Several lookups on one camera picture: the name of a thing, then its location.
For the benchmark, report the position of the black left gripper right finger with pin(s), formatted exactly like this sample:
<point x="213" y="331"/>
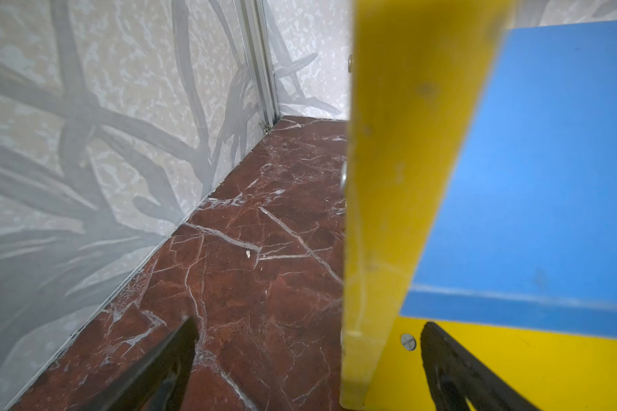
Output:
<point x="459" y="381"/>

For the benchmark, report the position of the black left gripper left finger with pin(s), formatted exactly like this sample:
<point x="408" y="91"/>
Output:
<point x="158" y="381"/>

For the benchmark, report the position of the yellow pink blue wooden shelf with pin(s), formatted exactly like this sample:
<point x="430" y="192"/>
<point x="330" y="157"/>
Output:
<point x="481" y="195"/>

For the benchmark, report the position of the aluminium frame profiles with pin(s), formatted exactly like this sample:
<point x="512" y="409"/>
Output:
<point x="259" y="57"/>

